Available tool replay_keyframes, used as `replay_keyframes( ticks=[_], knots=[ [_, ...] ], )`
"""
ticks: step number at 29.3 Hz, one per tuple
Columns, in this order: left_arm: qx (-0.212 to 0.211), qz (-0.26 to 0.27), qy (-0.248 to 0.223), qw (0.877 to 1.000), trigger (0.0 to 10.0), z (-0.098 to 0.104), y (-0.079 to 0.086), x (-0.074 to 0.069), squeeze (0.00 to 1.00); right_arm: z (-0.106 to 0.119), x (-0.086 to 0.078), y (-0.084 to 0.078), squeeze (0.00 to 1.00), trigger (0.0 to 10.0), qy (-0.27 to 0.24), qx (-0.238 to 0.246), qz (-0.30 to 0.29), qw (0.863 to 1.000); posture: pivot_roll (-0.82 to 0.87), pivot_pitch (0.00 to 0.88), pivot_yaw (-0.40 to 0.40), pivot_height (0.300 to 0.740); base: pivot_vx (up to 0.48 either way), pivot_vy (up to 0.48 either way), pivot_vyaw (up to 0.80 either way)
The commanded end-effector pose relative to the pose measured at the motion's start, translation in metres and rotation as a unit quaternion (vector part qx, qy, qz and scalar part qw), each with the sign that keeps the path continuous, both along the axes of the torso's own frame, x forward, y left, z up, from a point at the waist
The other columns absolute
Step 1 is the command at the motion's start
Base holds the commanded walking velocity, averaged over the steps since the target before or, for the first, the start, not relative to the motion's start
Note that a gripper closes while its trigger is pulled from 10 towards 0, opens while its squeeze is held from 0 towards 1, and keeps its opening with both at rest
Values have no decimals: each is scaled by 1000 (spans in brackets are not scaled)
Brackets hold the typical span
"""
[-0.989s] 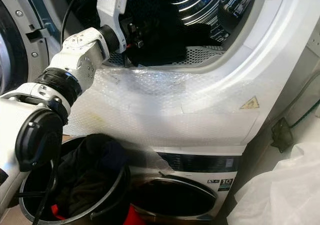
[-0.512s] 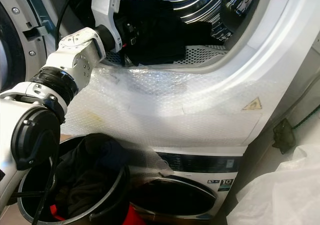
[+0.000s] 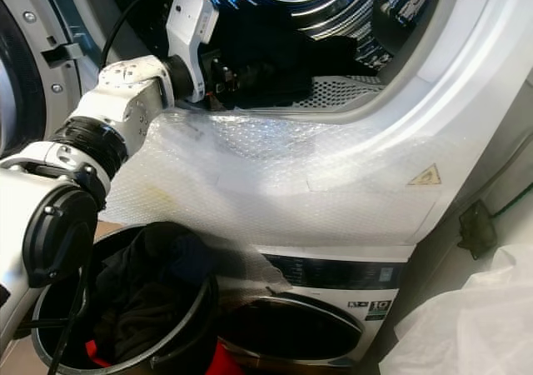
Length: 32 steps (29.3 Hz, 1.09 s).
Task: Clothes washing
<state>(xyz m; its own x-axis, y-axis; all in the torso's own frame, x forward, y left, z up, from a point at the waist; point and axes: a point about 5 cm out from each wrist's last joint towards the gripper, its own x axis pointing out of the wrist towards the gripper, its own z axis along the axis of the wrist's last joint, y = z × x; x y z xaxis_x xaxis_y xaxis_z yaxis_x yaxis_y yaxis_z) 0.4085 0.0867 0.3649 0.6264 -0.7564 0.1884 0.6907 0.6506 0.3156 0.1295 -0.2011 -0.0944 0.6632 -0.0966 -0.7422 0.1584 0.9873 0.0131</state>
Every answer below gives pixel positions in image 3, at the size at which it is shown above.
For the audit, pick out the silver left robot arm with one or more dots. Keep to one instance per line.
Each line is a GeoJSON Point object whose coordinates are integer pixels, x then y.
{"type": "Point", "coordinates": [21, 225]}

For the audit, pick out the white washing machine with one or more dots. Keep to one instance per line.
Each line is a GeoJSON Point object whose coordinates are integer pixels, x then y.
{"type": "Point", "coordinates": [341, 275]}

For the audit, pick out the dark clothes pile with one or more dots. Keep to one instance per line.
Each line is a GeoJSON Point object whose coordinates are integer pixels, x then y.
{"type": "Point", "coordinates": [141, 300]}

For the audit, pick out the grey mesh lint filter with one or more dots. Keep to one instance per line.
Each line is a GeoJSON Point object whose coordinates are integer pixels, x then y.
{"type": "Point", "coordinates": [341, 90]}

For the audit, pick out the clear bubble wrap sheet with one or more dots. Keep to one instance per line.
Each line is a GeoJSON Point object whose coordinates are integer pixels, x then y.
{"type": "Point", "coordinates": [291, 183]}

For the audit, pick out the black drum paddle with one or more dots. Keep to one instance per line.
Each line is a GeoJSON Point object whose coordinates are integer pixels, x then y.
{"type": "Point", "coordinates": [393, 27]}

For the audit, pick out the round dryer door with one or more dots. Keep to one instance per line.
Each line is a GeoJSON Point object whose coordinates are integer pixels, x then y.
{"type": "Point", "coordinates": [12, 83]}

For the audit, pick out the yellow triangle warning sticker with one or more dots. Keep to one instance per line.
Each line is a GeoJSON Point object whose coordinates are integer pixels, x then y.
{"type": "Point", "coordinates": [426, 177]}

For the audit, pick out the white tumble dryer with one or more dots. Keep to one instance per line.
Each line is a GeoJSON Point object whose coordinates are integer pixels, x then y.
{"type": "Point", "coordinates": [454, 92]}

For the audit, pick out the black round laundry basket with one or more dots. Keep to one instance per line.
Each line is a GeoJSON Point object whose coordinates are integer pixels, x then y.
{"type": "Point", "coordinates": [204, 333]}

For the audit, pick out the dark glass washer door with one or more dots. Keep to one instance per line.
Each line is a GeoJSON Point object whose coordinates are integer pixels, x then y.
{"type": "Point", "coordinates": [291, 332]}

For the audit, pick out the red cloth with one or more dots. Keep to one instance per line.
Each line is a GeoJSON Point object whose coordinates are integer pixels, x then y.
{"type": "Point", "coordinates": [223, 360]}

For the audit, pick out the white plastic bag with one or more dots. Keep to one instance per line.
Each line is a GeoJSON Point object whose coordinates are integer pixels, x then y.
{"type": "Point", "coordinates": [466, 325]}

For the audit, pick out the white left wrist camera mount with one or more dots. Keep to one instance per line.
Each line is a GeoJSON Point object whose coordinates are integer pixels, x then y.
{"type": "Point", "coordinates": [190, 21]}

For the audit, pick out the black wall socket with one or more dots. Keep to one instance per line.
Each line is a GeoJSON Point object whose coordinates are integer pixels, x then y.
{"type": "Point", "coordinates": [477, 229]}

